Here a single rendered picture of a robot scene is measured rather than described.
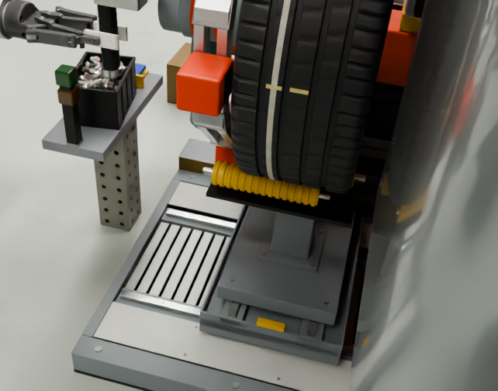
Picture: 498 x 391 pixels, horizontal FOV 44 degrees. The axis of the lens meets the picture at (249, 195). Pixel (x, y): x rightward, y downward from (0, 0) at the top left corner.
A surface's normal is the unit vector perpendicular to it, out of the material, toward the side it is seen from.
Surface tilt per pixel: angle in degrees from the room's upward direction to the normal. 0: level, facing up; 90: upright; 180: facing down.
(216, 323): 90
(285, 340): 90
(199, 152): 0
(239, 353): 0
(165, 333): 0
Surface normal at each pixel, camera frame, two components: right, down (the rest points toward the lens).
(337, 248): 0.07, -0.77
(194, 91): -0.25, 0.60
